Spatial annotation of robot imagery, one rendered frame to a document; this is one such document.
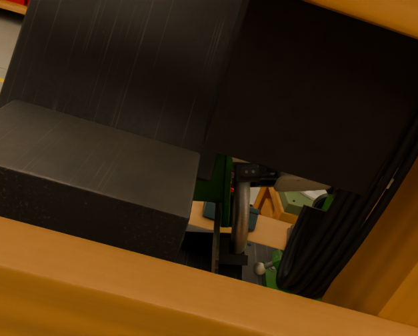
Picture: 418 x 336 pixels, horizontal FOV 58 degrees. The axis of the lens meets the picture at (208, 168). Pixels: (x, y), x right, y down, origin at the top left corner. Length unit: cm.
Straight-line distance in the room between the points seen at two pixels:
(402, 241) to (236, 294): 16
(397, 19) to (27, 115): 50
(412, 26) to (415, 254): 20
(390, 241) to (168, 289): 21
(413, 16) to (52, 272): 28
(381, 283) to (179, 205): 23
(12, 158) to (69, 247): 20
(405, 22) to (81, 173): 38
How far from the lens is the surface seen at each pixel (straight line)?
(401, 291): 38
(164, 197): 47
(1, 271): 32
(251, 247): 101
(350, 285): 45
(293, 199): 134
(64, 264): 32
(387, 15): 22
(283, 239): 110
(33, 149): 52
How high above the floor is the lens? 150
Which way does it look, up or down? 28 degrees down
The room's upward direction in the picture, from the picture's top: 19 degrees clockwise
